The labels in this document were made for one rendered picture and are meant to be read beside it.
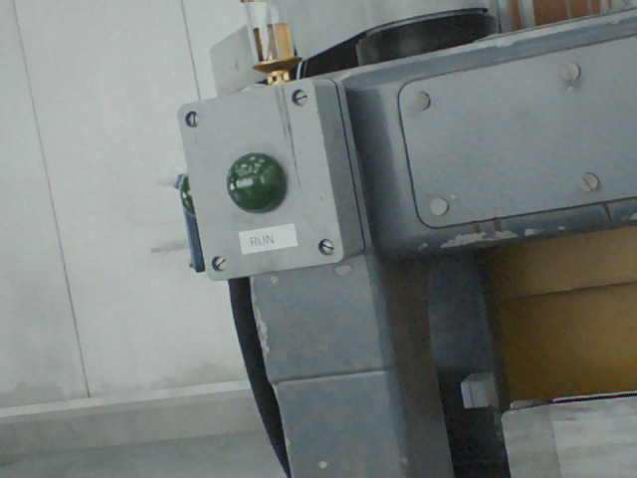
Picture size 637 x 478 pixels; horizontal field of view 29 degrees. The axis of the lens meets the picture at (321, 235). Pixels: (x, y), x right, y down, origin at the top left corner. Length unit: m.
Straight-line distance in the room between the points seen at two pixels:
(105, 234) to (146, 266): 0.30
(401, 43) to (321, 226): 0.19
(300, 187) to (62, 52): 6.23
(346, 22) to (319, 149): 0.22
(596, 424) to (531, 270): 0.13
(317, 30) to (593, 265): 0.25
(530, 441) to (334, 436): 0.18
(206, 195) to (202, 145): 0.02
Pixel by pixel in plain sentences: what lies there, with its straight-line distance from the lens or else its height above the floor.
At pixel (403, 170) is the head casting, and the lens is 0.62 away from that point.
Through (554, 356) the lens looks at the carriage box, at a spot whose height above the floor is 1.12.
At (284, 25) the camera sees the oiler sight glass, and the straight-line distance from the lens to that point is 0.67.
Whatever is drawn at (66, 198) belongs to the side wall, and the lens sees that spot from 6.82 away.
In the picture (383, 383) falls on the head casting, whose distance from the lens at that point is 0.64.
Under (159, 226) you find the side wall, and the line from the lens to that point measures 6.55.
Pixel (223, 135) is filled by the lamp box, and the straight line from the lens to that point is 0.60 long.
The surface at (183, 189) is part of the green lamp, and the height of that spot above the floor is 1.29.
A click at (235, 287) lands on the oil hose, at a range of 0.67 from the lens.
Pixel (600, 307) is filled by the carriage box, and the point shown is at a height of 1.15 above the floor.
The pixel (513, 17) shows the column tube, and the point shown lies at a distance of 1.11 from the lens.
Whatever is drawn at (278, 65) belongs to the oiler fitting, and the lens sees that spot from 0.67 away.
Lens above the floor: 1.29
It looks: 3 degrees down
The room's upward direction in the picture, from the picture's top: 10 degrees counter-clockwise
